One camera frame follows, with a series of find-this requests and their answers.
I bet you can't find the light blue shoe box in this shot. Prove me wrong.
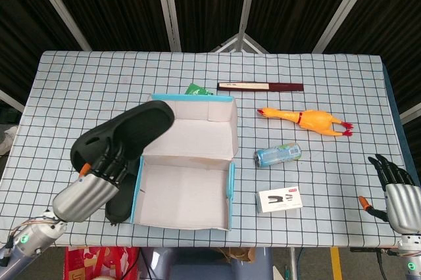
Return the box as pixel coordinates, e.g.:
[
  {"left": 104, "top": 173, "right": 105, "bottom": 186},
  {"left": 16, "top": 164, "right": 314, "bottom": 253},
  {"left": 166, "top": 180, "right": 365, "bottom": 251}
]
[{"left": 130, "top": 93, "right": 239, "bottom": 231}]

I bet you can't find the white stapler box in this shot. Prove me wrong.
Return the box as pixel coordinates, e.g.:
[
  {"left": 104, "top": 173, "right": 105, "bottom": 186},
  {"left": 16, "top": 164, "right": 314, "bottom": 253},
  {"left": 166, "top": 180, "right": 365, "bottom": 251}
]
[{"left": 255, "top": 187, "right": 304, "bottom": 214}]

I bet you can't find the brown paper bag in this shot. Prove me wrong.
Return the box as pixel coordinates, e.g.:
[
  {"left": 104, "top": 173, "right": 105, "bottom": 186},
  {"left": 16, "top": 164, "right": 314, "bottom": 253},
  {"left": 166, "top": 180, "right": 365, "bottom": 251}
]
[{"left": 215, "top": 246, "right": 257, "bottom": 263}]

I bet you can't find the black rubber slipper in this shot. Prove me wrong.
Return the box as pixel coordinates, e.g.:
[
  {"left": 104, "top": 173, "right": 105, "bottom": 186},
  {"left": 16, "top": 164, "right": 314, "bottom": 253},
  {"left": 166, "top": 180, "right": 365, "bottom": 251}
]
[
  {"left": 70, "top": 100, "right": 175, "bottom": 175},
  {"left": 105, "top": 171, "right": 138, "bottom": 227}
]

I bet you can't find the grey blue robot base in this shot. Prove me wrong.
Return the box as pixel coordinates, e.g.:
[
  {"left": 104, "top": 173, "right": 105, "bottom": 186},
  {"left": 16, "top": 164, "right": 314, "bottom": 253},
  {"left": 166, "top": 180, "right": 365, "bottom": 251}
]
[{"left": 139, "top": 246, "right": 274, "bottom": 280}]

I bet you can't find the grey metal table leg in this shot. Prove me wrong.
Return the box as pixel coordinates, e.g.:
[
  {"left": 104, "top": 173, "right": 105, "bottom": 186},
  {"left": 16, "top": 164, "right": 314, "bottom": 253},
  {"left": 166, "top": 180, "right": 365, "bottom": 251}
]
[{"left": 288, "top": 247, "right": 297, "bottom": 280}]

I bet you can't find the yellow rubber chicken toy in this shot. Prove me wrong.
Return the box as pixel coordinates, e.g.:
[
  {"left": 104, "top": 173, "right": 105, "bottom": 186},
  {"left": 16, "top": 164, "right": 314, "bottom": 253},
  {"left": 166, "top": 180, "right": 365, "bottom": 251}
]
[{"left": 257, "top": 107, "right": 355, "bottom": 137}]

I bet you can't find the long dark red box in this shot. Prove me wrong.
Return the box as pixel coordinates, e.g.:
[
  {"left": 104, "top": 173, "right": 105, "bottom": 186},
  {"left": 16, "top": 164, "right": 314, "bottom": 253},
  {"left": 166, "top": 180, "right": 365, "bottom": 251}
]
[{"left": 216, "top": 82, "right": 305, "bottom": 93}]

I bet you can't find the red patterned bag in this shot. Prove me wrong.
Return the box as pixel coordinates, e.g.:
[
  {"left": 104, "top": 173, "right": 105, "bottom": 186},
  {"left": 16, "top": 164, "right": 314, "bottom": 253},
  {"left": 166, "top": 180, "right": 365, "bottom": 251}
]
[{"left": 64, "top": 246, "right": 141, "bottom": 280}]

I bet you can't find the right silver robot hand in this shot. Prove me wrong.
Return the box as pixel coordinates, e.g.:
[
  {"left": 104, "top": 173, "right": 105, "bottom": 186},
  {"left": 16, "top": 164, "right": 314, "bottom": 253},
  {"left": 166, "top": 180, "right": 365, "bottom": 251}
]
[{"left": 358, "top": 153, "right": 421, "bottom": 237}]

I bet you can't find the white triangular frame brace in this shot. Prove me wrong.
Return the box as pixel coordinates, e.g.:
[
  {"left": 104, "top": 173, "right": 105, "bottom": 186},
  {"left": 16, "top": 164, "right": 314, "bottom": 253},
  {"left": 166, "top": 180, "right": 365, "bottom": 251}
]
[{"left": 210, "top": 32, "right": 270, "bottom": 54}]

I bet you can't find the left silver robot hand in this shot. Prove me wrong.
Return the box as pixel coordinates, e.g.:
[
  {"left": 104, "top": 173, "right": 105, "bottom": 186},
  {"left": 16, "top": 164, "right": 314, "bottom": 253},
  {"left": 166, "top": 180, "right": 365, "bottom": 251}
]
[{"left": 52, "top": 143, "right": 131, "bottom": 223}]

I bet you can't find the green snack packet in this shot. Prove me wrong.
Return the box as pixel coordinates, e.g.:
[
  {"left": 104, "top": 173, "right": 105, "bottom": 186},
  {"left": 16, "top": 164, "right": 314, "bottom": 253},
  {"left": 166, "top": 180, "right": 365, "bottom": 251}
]
[{"left": 184, "top": 82, "right": 214, "bottom": 97}]

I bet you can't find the blue drink can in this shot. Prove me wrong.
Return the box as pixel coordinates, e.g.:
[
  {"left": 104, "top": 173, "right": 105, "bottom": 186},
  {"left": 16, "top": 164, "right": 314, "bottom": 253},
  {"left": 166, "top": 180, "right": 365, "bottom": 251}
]
[{"left": 253, "top": 142, "right": 303, "bottom": 168}]

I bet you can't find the checked light blue tablecloth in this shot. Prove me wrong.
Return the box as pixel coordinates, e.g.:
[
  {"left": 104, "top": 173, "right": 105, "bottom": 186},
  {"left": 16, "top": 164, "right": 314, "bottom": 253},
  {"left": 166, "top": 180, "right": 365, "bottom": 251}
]
[{"left": 0, "top": 50, "right": 412, "bottom": 248}]

